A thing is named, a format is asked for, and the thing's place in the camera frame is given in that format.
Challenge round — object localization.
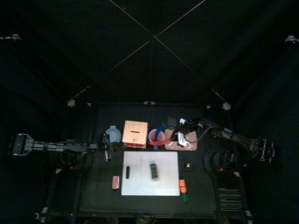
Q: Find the orange toy food piece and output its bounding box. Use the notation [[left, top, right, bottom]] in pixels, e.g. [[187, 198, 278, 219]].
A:
[[177, 178, 188, 194]]

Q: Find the white cutting board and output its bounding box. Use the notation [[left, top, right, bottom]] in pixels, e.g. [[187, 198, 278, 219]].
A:
[[120, 150, 181, 197]]

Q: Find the wooden box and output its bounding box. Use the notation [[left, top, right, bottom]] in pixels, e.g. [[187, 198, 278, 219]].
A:
[[121, 120, 149, 150]]

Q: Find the pink toy food block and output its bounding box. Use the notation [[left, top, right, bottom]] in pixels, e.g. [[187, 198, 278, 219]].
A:
[[111, 175, 121, 191]]

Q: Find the pale blue translucent bottle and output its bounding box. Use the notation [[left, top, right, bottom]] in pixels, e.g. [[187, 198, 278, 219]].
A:
[[104, 125, 123, 144]]

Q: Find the blue plastic utensil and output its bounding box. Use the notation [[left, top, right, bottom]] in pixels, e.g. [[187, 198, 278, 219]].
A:
[[153, 124, 168, 147]]

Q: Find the pink rectangular plate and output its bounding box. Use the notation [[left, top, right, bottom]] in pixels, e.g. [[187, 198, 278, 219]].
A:
[[163, 129, 199, 151]]

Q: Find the red plastic bowl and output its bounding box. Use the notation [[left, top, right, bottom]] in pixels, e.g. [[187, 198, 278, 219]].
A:
[[147, 128, 173, 147]]

